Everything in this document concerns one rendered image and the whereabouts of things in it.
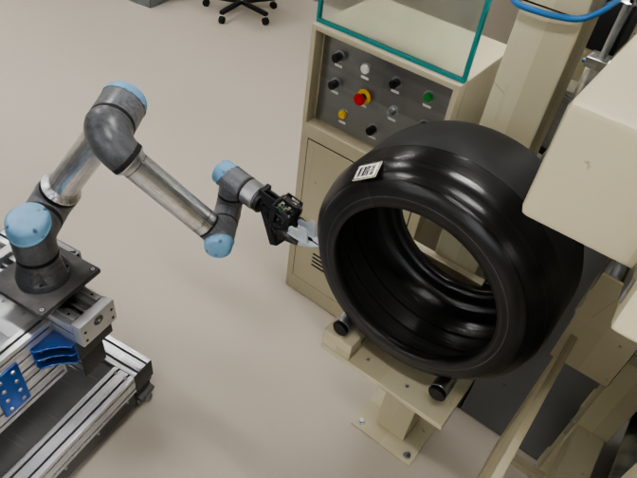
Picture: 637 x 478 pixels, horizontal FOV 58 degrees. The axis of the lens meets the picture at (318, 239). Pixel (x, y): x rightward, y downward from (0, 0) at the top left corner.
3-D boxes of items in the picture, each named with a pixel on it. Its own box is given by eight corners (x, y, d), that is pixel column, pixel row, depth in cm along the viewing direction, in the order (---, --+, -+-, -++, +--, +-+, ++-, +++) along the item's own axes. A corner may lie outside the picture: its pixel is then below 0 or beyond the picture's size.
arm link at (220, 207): (208, 234, 164) (212, 206, 156) (215, 209, 172) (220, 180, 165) (235, 240, 165) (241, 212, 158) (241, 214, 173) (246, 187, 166)
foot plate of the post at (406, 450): (387, 378, 242) (388, 376, 240) (442, 417, 232) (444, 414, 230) (350, 423, 225) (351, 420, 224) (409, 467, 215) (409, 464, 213)
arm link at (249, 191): (237, 206, 158) (257, 193, 163) (249, 215, 157) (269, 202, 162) (240, 186, 153) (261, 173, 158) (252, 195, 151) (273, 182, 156)
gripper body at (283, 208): (287, 217, 147) (252, 192, 150) (282, 239, 153) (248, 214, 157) (306, 203, 151) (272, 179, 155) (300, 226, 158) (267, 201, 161)
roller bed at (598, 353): (574, 309, 158) (626, 229, 138) (628, 339, 153) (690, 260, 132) (549, 354, 146) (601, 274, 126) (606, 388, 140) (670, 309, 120)
